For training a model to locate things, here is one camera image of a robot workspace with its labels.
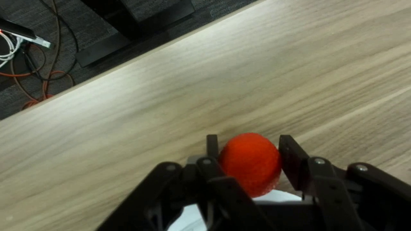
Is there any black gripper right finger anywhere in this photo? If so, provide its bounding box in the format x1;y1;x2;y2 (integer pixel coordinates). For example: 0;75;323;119
277;133;411;231

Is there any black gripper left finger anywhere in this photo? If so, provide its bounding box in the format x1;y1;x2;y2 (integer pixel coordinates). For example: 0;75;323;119
96;133;275;231

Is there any red plush ball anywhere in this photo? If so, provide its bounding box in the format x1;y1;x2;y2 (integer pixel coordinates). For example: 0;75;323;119
218;132;284;198

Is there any white paper plate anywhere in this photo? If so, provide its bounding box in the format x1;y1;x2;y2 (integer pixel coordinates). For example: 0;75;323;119
167;188;303;231

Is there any grey power strip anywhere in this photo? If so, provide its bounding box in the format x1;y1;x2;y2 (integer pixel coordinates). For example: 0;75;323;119
0;17;52;48

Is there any orange floor cable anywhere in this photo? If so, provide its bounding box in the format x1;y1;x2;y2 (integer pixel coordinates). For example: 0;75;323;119
0;0;81;110

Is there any white floor cable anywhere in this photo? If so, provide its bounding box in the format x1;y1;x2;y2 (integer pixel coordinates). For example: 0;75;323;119
0;29;24;69

